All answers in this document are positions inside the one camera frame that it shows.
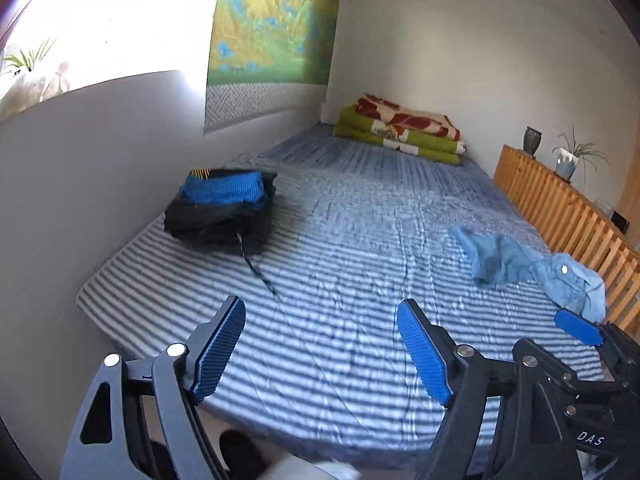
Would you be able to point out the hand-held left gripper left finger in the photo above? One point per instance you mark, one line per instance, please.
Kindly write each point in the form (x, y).
(220, 345)

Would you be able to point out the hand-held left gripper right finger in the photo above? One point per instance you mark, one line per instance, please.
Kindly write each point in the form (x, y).
(420, 355)

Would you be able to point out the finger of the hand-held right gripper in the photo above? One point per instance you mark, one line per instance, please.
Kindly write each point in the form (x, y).
(577, 327)

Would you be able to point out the light blue denim garment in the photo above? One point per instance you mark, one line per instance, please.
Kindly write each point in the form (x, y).
(505, 260)

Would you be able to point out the stack of folded dark clothes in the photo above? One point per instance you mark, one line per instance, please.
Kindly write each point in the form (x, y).
(215, 225)

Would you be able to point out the small black box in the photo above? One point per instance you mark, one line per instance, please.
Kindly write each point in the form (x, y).
(621, 221)

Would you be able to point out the striped bed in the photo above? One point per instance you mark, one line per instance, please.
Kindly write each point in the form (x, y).
(350, 240)

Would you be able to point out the white cloth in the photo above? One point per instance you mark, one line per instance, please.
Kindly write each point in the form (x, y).
(310, 470)

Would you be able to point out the potted spider plant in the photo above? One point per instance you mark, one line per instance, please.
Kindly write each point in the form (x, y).
(567, 165)

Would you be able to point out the dark ceramic vase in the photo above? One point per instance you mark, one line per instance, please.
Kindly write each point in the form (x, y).
(532, 140)

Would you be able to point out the folded red green floral blanket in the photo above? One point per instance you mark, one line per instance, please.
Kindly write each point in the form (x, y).
(400, 127)

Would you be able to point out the window sill plant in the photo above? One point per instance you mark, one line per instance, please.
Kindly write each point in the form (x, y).
(25, 62)

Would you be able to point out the wooden slatted bed rail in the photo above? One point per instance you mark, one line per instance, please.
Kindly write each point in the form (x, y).
(560, 205)

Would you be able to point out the green landscape wall poster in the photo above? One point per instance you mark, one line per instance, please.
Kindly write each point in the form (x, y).
(270, 20)

